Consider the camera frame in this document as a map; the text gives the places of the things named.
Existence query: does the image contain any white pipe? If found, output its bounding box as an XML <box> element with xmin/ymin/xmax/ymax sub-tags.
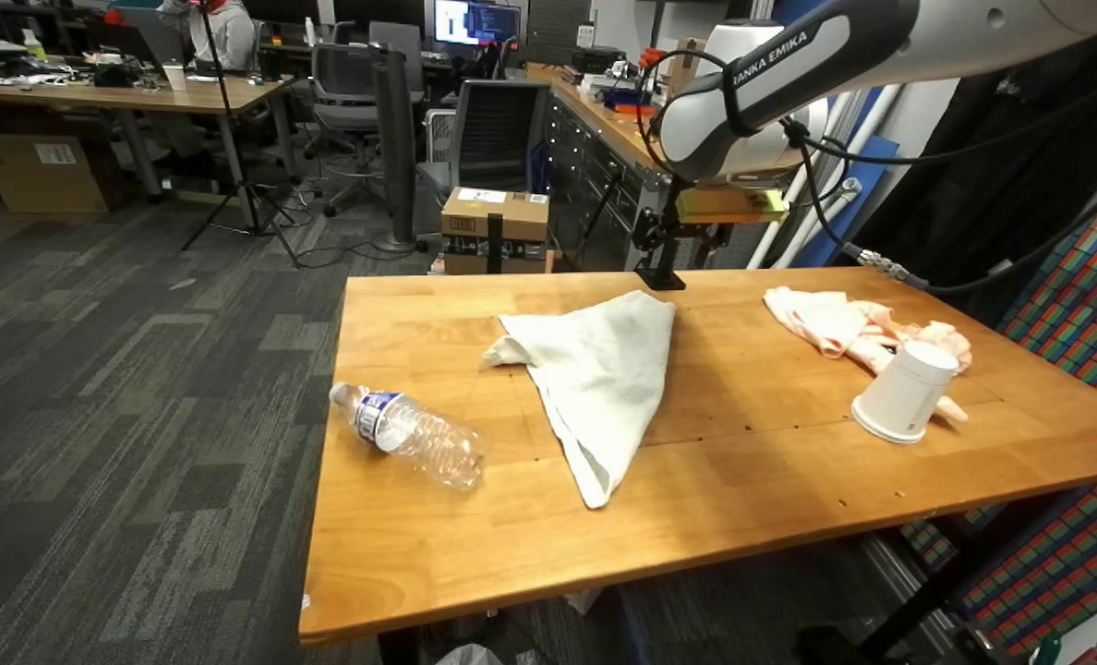
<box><xmin>741</xmin><ymin>86</ymin><xmax>875</xmax><ymax>272</ymax></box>
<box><xmin>773</xmin><ymin>78</ymin><xmax>965</xmax><ymax>272</ymax></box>

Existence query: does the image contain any white plastic bag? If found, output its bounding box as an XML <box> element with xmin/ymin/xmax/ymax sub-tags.
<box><xmin>432</xmin><ymin>639</ymin><xmax>508</xmax><ymax>665</ymax></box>

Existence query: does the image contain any crumpled pink white cloth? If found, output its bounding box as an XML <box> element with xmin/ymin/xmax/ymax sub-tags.
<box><xmin>762</xmin><ymin>286</ymin><xmax>979</xmax><ymax>430</ymax></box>

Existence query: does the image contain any white paper cup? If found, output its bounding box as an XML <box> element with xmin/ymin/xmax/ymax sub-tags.
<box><xmin>849</xmin><ymin>341</ymin><xmax>965</xmax><ymax>446</ymax></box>

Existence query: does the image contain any blue board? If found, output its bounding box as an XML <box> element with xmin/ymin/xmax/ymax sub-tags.
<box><xmin>792</xmin><ymin>86</ymin><xmax>908</xmax><ymax>270</ymax></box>

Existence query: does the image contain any lit computer monitor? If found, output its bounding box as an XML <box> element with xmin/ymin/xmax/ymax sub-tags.
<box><xmin>430</xmin><ymin>0</ymin><xmax>528</xmax><ymax>53</ymax></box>

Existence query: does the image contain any grey tall column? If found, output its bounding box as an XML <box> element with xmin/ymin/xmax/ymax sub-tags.
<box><xmin>368</xmin><ymin>44</ymin><xmax>421</xmax><ymax>259</ymax></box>

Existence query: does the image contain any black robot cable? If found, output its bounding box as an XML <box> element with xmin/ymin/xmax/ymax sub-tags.
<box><xmin>630</xmin><ymin>47</ymin><xmax>1097</xmax><ymax>303</ymax></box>

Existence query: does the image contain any black camera stand pole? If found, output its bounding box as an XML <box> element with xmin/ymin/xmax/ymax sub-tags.
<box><xmin>636</xmin><ymin>0</ymin><xmax>755</xmax><ymax>296</ymax></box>

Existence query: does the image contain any black tripod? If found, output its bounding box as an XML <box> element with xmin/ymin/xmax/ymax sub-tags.
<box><xmin>177</xmin><ymin>0</ymin><xmax>308</xmax><ymax>270</ymax></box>

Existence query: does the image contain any black table leg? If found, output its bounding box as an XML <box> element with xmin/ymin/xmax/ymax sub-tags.
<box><xmin>794</xmin><ymin>493</ymin><xmax>1070</xmax><ymax>665</ymax></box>

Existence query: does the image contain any person in white shirt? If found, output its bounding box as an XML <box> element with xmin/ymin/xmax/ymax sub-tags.
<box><xmin>161</xmin><ymin>0</ymin><xmax>262</xmax><ymax>78</ymax></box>

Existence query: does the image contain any clear plastic water bottle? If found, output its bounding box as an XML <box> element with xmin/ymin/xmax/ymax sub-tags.
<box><xmin>326</xmin><ymin>381</ymin><xmax>491</xmax><ymax>499</ymax></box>

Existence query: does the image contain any dark drawer cabinet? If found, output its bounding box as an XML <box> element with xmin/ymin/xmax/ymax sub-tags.
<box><xmin>538</xmin><ymin>78</ymin><xmax>697</xmax><ymax>276</ymax></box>

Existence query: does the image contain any wooden wrist camera bar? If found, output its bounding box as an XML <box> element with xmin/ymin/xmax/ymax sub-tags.
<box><xmin>672</xmin><ymin>182</ymin><xmax>794</xmax><ymax>232</ymax></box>

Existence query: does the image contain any cardboard box with white label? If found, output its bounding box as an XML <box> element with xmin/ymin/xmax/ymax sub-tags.
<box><xmin>437</xmin><ymin>186</ymin><xmax>553</xmax><ymax>249</ymax></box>

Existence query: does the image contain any grey office chair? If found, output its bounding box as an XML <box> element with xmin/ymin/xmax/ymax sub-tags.
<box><xmin>302</xmin><ymin>40</ymin><xmax>386</xmax><ymax>142</ymax></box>

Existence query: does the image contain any wooden office desk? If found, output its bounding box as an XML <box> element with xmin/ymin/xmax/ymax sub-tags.
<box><xmin>0</xmin><ymin>72</ymin><xmax>300</xmax><ymax>206</ymax></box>

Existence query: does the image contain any white square towel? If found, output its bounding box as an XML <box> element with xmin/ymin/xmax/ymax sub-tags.
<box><xmin>481</xmin><ymin>288</ymin><xmax>678</xmax><ymax>514</ymax></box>

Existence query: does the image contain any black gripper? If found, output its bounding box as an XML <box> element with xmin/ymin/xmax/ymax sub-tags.
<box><xmin>636</xmin><ymin>182</ymin><xmax>692</xmax><ymax>301</ymax></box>

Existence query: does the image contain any colourful striped fabric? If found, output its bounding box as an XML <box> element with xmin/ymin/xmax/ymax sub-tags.
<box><xmin>897</xmin><ymin>182</ymin><xmax>1097</xmax><ymax>665</ymax></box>

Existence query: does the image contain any dark flat panel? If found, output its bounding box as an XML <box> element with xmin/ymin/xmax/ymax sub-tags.
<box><xmin>450</xmin><ymin>78</ymin><xmax>551</xmax><ymax>196</ymax></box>

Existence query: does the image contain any cardboard box with sticker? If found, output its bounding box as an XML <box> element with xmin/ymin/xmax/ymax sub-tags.
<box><xmin>0</xmin><ymin>124</ymin><xmax>114</xmax><ymax>225</ymax></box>

